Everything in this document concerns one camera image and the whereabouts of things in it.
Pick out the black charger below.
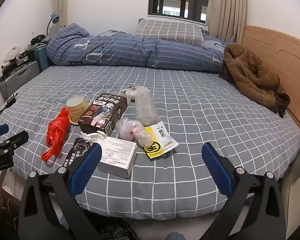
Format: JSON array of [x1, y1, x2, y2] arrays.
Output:
[[5, 94, 18, 107]]

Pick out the clear plastic bag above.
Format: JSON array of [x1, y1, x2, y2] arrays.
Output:
[[116, 117, 153, 147], [135, 86, 158, 127]]

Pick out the dark brown printed box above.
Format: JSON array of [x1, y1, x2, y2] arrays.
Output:
[[77, 92, 128, 137]]

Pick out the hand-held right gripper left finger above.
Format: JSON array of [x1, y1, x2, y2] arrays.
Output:
[[17, 142, 103, 240]]

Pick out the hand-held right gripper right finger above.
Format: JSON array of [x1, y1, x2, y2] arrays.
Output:
[[201, 142, 287, 240]]

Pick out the white tissue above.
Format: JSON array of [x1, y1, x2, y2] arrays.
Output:
[[80, 130, 107, 144]]

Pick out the black printed packet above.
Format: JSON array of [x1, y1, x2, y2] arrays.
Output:
[[61, 137, 95, 175]]

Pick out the blue striped quilt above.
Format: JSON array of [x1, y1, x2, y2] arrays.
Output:
[[45, 23, 238, 73]]

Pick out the teal suitcase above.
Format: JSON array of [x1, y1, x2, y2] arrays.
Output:
[[34, 44, 52, 72]]

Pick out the white cardboard box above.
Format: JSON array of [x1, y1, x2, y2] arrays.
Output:
[[96, 137, 138, 179]]

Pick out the grey suitcase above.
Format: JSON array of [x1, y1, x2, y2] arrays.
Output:
[[0, 60, 42, 102]]

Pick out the blue desk lamp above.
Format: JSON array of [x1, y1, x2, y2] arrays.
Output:
[[45, 12, 60, 42]]

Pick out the white round device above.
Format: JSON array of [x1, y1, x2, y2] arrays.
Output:
[[3, 45, 22, 64]]

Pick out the black tangled items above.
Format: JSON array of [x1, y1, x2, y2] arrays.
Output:
[[30, 34, 48, 46]]

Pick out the blue slipper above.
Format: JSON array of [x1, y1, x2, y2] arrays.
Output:
[[166, 232, 188, 240]]

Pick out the grey checked bed sheet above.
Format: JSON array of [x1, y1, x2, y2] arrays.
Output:
[[0, 65, 300, 220]]

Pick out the wooden headboard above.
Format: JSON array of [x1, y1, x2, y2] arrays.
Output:
[[241, 25, 300, 140]]

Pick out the dark framed window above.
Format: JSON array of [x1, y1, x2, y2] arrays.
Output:
[[147, 0, 212, 25]]

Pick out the yellow and white packet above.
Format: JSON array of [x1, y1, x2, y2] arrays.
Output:
[[142, 121, 179, 160]]

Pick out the black lined trash bin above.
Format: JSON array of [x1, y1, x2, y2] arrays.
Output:
[[84, 210, 138, 240]]

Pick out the brown padded jacket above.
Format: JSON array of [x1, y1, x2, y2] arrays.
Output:
[[219, 43, 291, 119]]

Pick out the yellow paper cup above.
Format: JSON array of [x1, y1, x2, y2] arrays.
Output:
[[66, 94, 91, 126]]

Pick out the beige pleated curtain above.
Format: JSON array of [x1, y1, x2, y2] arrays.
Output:
[[52, 0, 73, 28], [205, 0, 248, 44]]

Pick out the grey checked pillow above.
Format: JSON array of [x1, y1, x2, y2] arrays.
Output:
[[133, 18, 207, 48]]

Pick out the red plastic bag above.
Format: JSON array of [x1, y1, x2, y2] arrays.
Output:
[[41, 107, 70, 161]]

